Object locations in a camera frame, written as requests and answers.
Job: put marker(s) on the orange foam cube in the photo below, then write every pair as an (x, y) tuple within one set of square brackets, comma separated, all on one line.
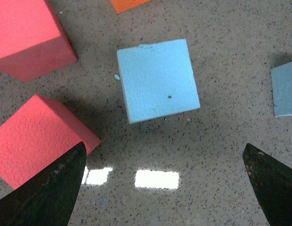
[(123, 5)]

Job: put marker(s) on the red foam cube front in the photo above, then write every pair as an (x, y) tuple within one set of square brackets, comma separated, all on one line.
[(41, 131)]

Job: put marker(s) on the light blue embossed foam cube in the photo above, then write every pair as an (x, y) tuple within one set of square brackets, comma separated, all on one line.
[(282, 89)]

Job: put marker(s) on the red foam cube rear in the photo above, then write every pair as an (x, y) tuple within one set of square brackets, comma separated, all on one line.
[(32, 40)]

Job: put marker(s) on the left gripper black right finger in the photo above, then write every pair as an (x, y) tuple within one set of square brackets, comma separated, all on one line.
[(272, 184)]

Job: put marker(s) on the red foam cube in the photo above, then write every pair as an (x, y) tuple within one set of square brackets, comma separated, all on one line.
[(41, 131), (32, 40)]

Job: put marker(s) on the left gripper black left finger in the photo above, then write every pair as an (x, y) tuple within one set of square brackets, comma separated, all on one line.
[(48, 198)]

